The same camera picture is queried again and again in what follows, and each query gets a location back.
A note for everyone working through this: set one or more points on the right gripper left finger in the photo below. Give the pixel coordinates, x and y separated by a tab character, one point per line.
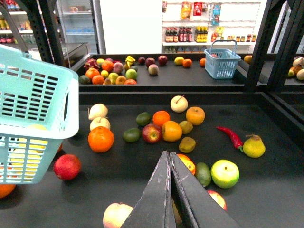
153	210

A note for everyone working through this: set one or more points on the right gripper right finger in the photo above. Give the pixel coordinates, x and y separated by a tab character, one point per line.
196	207

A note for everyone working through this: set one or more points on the yellow lemon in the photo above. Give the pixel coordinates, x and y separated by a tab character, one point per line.
27	160

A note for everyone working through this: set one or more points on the light blue shopping basket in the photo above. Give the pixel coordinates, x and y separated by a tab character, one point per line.
37	99

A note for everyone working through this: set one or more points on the grey basket handle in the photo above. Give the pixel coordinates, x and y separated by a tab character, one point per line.
13	28

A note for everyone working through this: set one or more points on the far lemon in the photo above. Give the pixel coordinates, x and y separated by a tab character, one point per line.
179	61

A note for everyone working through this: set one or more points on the white sauce bottle shelf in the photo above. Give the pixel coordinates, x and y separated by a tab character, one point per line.
190	26

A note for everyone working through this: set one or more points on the red yellow apple front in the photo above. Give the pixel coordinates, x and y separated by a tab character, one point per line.
218	198

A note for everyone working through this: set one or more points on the green avocado near gripper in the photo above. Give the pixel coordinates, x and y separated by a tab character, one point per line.
203	174

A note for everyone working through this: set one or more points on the pale peach front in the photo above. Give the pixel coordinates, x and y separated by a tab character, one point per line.
116	214

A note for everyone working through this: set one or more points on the bright green apple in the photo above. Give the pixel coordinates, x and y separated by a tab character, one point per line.
224	173

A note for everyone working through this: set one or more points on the orange behind gripper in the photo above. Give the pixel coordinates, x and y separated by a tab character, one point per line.
188	163

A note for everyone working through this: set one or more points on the brown kiwi lower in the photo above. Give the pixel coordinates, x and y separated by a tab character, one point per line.
187	145

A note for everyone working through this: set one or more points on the brown kiwi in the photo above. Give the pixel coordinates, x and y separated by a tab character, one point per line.
187	145
186	126

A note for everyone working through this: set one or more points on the red chili pepper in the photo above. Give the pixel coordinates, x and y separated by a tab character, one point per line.
236	141

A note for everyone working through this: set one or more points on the green lime lower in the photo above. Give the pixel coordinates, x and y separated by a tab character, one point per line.
132	135

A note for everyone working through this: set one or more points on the green lime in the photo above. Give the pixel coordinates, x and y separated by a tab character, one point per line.
132	135
143	119

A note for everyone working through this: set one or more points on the yellow green pear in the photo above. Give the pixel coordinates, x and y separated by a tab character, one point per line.
254	147

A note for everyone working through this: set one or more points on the brown kiwi upper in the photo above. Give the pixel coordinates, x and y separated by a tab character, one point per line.
186	126

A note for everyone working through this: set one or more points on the large round orange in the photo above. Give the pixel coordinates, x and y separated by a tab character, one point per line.
100	139

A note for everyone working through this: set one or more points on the green lime upper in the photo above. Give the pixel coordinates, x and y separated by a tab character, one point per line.
143	119

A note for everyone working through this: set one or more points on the small orange tangerine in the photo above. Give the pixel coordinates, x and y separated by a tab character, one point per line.
160	118

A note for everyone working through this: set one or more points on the yellow orange apple back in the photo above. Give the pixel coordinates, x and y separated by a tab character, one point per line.
195	115

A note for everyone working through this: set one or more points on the red pomegranate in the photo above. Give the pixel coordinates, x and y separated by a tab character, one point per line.
67	167

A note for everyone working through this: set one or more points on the white pear middle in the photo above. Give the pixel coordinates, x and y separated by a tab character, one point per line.
100	121

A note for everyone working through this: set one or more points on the white pear with stem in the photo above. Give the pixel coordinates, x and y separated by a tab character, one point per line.
179	104

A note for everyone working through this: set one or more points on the white pear left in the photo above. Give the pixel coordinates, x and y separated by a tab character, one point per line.
97	110

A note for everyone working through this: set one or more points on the far green apple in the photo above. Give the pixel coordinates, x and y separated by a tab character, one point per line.
131	74

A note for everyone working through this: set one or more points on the far peach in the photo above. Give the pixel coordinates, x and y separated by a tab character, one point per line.
153	70

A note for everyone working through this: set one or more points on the small blue basket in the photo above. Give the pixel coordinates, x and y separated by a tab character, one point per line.
221	63

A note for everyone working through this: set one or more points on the far dark red apple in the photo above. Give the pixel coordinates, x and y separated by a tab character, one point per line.
149	61

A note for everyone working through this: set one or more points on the large bumpy orange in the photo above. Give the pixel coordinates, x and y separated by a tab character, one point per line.
6	189

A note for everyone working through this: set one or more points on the glass top freezer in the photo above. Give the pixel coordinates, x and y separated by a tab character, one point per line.
74	54

